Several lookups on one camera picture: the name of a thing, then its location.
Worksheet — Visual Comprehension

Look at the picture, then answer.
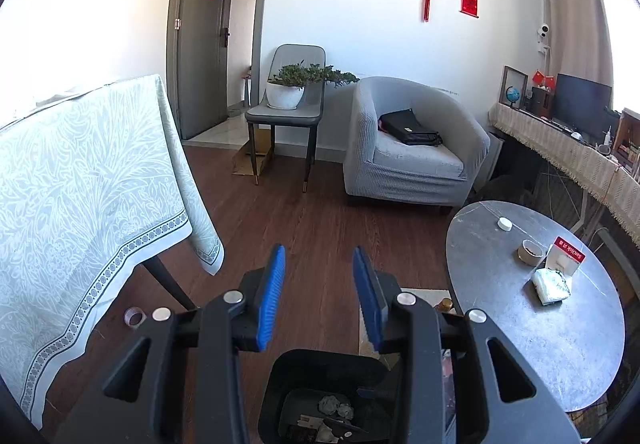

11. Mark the black handbag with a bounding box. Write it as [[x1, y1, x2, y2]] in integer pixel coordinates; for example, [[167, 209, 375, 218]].
[[378, 109, 442, 147]]

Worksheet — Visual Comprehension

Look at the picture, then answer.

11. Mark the cardboard box on floor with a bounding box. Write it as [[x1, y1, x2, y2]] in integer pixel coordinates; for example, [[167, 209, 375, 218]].
[[232, 126, 273, 178]]

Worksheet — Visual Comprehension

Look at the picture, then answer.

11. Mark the black monitor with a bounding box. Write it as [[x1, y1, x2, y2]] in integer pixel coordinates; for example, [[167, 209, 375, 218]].
[[551, 74, 612, 141]]

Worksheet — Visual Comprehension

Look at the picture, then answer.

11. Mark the beige fringed sideboard cloth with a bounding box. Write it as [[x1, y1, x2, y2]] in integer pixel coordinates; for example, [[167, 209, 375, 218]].
[[488, 103, 640, 246]]

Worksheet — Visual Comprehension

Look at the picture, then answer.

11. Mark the picture frame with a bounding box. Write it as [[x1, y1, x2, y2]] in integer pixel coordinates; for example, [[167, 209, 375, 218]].
[[499, 66, 528, 109]]

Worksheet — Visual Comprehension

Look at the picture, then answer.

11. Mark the dark green trash bin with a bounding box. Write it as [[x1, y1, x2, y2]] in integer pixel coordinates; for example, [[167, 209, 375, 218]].
[[258, 349, 399, 443]]

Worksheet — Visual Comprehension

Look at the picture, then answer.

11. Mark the grey door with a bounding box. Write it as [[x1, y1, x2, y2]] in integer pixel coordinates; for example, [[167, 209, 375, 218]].
[[166, 0, 231, 140]]

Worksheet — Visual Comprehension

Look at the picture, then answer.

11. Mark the grey armchair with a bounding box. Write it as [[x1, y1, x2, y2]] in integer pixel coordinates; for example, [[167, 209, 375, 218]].
[[342, 76, 493, 209]]

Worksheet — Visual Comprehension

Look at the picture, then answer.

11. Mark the amber drink bottle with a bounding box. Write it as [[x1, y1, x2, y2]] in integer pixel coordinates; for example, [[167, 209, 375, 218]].
[[434, 298, 454, 313]]

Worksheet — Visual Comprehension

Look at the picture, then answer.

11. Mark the grey dining chair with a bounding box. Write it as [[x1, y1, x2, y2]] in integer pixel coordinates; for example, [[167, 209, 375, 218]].
[[244, 44, 326, 193]]

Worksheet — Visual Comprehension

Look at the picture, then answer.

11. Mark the small blue globe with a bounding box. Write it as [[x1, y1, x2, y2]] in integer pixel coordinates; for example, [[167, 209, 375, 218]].
[[504, 86, 521, 107]]

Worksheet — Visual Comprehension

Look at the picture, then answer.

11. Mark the red white SanDisk box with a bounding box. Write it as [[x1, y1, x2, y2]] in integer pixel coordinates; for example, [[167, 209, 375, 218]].
[[546, 237, 586, 276]]

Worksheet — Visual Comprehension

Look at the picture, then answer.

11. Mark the brown paper tape roll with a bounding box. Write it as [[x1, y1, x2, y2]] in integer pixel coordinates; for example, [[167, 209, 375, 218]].
[[516, 239, 546, 268]]

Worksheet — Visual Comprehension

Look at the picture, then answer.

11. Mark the white security camera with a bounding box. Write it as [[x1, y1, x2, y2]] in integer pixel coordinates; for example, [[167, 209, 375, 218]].
[[537, 24, 550, 55]]

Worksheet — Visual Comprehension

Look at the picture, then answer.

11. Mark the clear tape roll on floor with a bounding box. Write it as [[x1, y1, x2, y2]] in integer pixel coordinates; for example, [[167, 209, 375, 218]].
[[124, 306, 146, 329]]

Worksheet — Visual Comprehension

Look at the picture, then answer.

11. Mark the blue white tissue pack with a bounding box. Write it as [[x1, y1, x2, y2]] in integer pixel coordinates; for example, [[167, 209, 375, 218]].
[[532, 268, 570, 306]]

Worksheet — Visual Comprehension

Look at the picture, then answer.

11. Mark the small white jar lid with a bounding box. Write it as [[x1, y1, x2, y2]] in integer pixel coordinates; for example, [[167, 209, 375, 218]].
[[498, 218, 512, 232]]

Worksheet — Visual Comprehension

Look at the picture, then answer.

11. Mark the floral tablecloth table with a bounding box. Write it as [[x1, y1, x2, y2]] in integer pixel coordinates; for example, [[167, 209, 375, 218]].
[[1, 76, 224, 427]]

